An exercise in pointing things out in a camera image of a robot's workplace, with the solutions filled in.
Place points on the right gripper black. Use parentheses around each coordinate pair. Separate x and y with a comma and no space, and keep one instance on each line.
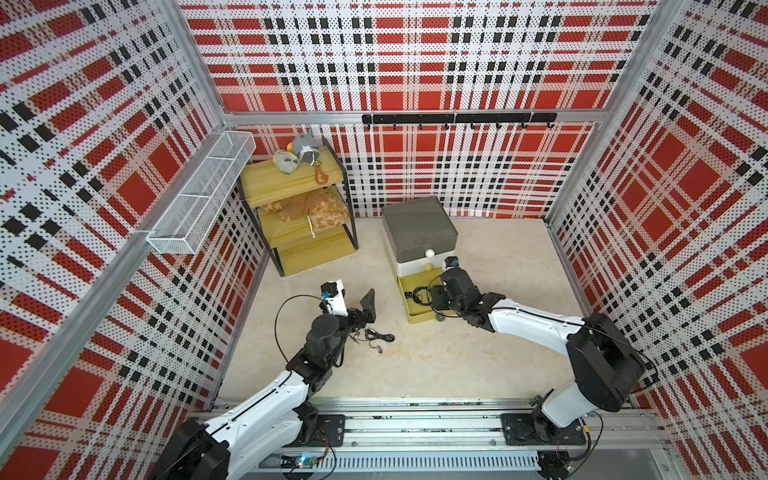
(437,294)

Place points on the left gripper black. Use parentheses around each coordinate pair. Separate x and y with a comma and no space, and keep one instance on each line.
(359,321)

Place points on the black earphones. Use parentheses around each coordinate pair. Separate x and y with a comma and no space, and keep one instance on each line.
(421,295)
(359,336)
(375,339)

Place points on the white drawer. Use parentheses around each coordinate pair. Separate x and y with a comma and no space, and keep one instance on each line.
(429,261)

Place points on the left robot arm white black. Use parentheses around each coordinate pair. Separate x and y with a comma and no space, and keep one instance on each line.
(232,444)

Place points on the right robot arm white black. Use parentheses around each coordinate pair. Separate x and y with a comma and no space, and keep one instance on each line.
(606,368)

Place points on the three-drawer storage cabinet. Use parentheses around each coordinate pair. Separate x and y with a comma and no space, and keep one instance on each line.
(424,213)

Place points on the tan plush toy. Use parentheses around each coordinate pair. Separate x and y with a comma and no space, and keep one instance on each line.
(319,209)

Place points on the wooden three-tier shelf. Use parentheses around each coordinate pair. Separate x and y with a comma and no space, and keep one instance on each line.
(292,247)

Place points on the orange small toy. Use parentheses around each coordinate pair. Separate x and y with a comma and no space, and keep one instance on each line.
(321,178)

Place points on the white grey cap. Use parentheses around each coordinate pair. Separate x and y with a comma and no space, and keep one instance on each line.
(286,161)

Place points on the grey plush toy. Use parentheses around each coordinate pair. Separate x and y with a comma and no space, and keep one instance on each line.
(306,148)

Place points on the green circuit board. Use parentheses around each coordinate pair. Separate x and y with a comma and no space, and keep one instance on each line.
(302,461)

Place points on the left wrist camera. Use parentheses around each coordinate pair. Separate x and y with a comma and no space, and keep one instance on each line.
(332,295)

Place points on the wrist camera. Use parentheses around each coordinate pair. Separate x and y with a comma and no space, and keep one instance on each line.
(451,262)
(332,295)

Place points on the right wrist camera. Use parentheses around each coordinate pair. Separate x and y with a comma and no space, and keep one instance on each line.
(451,262)

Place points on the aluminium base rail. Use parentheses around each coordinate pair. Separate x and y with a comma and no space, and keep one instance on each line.
(474,435)

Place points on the black wall hook rail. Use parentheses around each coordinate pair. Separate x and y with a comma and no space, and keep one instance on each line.
(521,118)

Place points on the white wire mesh basket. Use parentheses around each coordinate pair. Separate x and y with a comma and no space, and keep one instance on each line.
(185,224)

